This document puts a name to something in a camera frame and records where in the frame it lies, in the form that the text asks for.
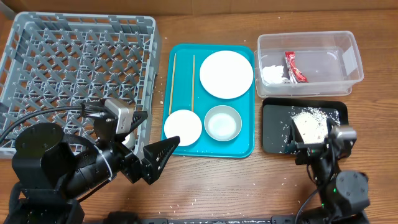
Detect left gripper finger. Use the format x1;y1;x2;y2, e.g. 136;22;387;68
141;136;180;185
126;111;148;134

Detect white rice pile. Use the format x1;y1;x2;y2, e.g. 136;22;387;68
276;106;340;144

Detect small white bowl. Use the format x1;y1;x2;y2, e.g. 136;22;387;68
164;110;202;147

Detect red snack wrapper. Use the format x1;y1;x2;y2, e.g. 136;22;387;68
285;51;308;83

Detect white tissue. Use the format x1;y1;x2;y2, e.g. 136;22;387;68
261;65;290;85

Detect wooden chopstick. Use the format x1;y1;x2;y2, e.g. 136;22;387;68
191;55;196;112
169;53;177;115

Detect grey bowl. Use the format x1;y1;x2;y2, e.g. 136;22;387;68
204;105;243;142

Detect large white plate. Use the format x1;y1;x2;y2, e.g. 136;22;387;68
199;50;254;100

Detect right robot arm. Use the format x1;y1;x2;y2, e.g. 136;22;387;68
285;119;370;223

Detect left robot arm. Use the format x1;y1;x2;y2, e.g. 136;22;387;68
5;110;180;223

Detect grey dishwasher rack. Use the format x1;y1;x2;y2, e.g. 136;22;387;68
1;12;161;159

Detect black tray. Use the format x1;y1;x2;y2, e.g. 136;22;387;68
262;98;349;154

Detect white cup in rack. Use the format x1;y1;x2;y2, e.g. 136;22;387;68
122;133;136;149

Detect clear plastic bin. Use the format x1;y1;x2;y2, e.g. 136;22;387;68
254;30;364;98

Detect teal plastic tray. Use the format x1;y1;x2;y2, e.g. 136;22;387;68
162;44;255;159

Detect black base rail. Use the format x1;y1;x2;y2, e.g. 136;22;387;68
141;215;295;224

